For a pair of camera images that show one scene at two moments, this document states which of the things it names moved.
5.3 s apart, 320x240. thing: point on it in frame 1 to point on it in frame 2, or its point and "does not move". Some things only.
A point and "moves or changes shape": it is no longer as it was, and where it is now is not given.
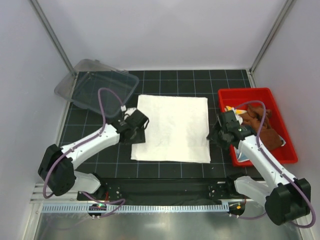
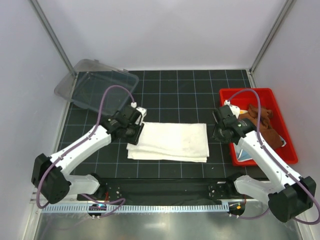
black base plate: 200,189 does not move
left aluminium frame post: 40,14 does not move
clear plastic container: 99,88 does not move
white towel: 177,131 moves or changes shape
